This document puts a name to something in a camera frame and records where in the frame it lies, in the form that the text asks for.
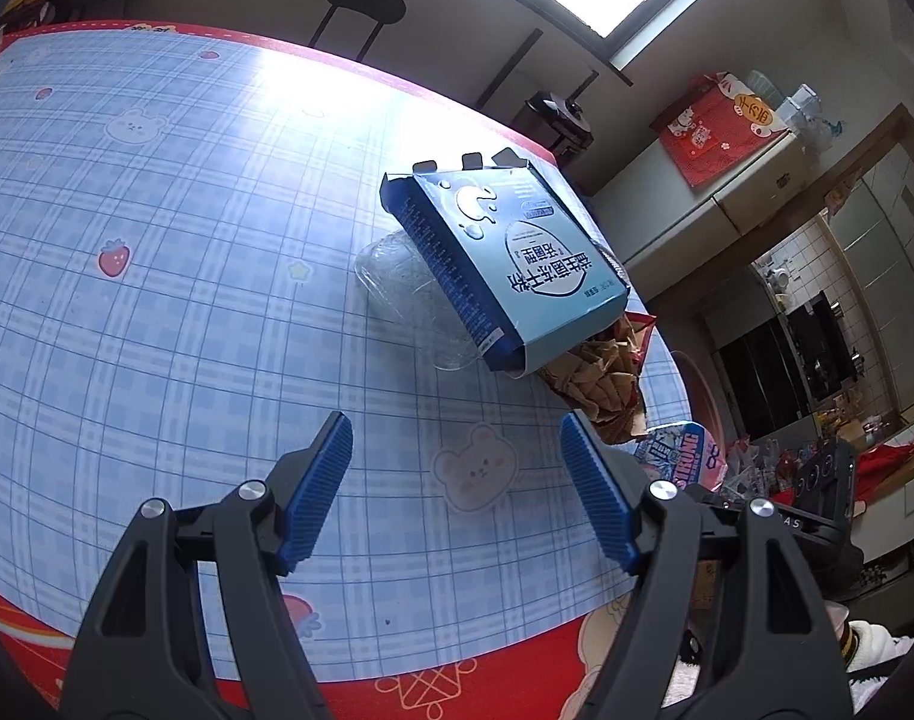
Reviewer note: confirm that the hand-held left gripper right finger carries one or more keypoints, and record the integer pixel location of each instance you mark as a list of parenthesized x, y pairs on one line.
[(599, 495)]

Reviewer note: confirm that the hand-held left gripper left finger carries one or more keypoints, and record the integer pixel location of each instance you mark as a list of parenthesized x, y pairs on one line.
[(318, 495)]

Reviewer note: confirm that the blue white snack packet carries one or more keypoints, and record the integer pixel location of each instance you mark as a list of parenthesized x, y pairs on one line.
[(682, 454)]

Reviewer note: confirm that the brown red paper bag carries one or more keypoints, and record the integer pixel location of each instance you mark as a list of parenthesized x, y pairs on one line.
[(599, 382)]

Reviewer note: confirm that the clear plastic food container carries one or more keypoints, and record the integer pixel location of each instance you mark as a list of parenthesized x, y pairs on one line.
[(404, 285)]

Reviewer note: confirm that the blue carton box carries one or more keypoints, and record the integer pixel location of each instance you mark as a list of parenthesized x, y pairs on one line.
[(502, 255)]

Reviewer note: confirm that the clear plastic bag with clutter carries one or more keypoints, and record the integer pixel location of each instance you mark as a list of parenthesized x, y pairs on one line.
[(757, 465)]

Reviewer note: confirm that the kitchen cabinet unit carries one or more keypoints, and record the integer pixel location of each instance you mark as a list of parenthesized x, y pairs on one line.
[(817, 337)]

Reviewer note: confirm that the cream refrigerator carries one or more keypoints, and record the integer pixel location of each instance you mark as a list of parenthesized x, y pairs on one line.
[(682, 225)]

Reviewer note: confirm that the blue plaid tablecloth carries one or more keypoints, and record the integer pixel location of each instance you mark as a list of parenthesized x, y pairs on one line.
[(164, 240)]

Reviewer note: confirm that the red printed cloth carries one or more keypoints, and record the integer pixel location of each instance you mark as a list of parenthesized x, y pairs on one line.
[(716, 131)]

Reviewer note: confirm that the plastic containers on refrigerator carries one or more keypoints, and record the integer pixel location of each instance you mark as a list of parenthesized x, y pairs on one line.
[(798, 109)]

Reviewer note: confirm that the black round stool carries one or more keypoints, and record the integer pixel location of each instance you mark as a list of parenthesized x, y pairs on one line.
[(363, 4)]

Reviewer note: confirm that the dark wooden frame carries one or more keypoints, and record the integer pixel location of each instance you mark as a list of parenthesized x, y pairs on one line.
[(509, 67)]

